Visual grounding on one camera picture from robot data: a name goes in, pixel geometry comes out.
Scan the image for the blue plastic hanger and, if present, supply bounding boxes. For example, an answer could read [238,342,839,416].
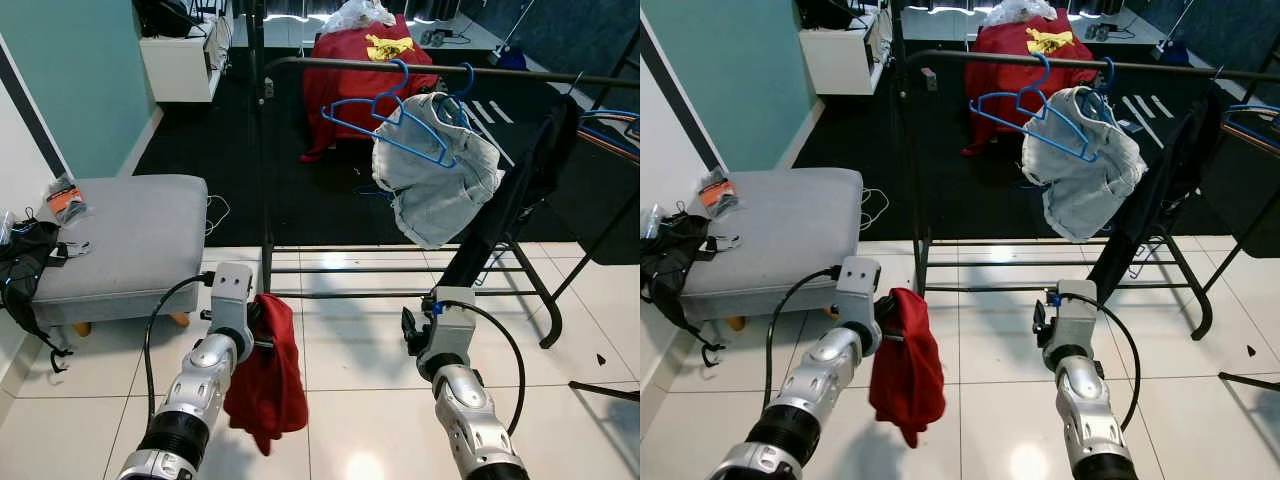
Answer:
[1225,98,1280,127]
[578,103,641,129]
[320,58,458,169]
[425,62,477,129]
[967,52,1098,163]
[1075,57,1119,126]

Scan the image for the light denim shorts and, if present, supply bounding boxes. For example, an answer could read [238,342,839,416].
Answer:
[1022,87,1148,243]
[372,92,501,249]

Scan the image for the grey upholstered ottoman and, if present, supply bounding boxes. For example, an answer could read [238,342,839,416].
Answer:
[28,175,209,336]
[680,167,866,331]

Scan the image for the white cabinet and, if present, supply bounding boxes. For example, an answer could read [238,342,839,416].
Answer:
[798,5,894,96]
[138,10,233,104]

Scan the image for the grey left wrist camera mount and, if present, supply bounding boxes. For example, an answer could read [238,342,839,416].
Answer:
[208,263,256,346]
[835,257,883,346]

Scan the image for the red shirt with yellow print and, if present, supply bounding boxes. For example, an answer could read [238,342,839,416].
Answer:
[302,12,441,161]
[962,8,1101,156]

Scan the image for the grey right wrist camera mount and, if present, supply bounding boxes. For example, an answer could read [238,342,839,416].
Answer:
[1045,280,1099,366]
[418,287,479,379]

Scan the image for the black folding stool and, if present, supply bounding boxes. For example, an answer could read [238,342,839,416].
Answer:
[568,378,641,403]
[1218,370,1280,394]

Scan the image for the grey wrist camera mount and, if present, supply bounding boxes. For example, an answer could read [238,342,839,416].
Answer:
[1045,280,1099,366]
[418,287,479,379]
[208,263,256,346]
[835,257,883,346]

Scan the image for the blue floor mop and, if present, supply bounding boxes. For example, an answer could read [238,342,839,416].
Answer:
[1160,0,1196,66]
[495,0,546,71]

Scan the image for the black metal clothes rack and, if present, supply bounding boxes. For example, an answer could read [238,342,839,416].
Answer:
[245,0,641,351]
[893,0,1280,341]

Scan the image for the black bag with straps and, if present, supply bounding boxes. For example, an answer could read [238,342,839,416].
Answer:
[640,210,741,366]
[0,215,91,373]

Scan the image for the orange packaged item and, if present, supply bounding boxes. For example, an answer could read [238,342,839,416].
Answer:
[698,168,739,219]
[45,175,89,226]

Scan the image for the white crumpled plastic bag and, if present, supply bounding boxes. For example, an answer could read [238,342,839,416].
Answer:
[985,0,1059,26]
[325,0,396,33]

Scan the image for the red garment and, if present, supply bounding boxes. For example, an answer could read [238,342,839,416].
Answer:
[868,287,946,448]
[222,293,309,456]

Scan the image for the black garment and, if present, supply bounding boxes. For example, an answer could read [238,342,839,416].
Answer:
[440,95,583,291]
[1088,90,1226,301]

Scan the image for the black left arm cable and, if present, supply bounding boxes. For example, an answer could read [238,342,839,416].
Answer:
[765,265,841,411]
[145,270,216,421]

